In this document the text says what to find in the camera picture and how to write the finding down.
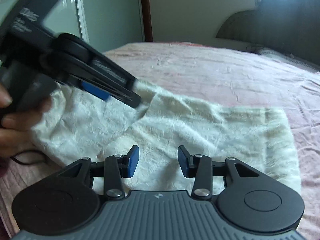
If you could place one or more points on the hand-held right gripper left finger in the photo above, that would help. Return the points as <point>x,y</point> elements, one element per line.
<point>133,162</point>

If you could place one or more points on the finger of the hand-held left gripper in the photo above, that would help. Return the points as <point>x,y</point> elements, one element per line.
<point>100,92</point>
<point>100,57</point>

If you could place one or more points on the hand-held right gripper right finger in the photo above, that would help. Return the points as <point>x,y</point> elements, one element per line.
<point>183,163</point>

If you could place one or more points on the white textured pants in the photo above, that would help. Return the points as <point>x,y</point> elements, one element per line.
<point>187,135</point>

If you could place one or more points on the person's left hand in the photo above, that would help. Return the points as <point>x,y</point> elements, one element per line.
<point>17,127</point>

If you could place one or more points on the pale green wardrobe door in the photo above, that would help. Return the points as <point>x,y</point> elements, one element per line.
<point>107,12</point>

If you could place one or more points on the pink bed blanket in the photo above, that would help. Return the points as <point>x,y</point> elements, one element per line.
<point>212,75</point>

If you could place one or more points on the grey pillow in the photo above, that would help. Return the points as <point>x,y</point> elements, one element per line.
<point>282,56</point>

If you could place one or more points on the dark padded headboard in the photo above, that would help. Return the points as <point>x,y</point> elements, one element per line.
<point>275,22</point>

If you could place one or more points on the brown wooden door frame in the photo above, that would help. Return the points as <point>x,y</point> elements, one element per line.
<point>147,10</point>

